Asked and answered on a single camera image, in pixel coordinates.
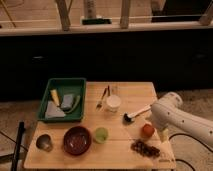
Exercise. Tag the dark red bowl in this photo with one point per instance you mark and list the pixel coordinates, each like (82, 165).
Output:
(77, 140)

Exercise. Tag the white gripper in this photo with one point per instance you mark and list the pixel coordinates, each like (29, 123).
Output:
(160, 121)

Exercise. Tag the black pole stand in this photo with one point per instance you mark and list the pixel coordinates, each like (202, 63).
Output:
(18, 141)

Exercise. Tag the white handled black brush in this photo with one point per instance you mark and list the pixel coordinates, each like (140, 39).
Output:
(129, 117)

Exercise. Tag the green plastic tray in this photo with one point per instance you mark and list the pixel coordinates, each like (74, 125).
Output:
(75, 86)

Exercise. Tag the yellow corn piece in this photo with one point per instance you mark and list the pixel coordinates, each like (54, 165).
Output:
(55, 97)

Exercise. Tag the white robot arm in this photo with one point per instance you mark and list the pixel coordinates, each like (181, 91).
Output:
(166, 110)

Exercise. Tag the bunch of dark grapes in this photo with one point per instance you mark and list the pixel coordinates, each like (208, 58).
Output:
(145, 150)

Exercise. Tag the grey sponge block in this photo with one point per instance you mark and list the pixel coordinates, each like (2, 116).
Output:
(67, 101)

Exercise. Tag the clear glass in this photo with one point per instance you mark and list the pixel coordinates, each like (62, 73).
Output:
(114, 90)

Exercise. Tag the white paper cup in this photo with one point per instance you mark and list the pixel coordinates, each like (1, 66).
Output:
(113, 102)

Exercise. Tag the small metal cup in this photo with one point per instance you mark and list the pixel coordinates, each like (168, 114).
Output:
(44, 142)

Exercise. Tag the green base white post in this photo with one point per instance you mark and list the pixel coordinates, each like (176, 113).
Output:
(90, 17)

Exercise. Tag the grey folded cloth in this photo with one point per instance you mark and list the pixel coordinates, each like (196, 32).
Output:
(52, 111)

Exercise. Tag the green plastic cup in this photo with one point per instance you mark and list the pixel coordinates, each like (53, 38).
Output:
(101, 135)

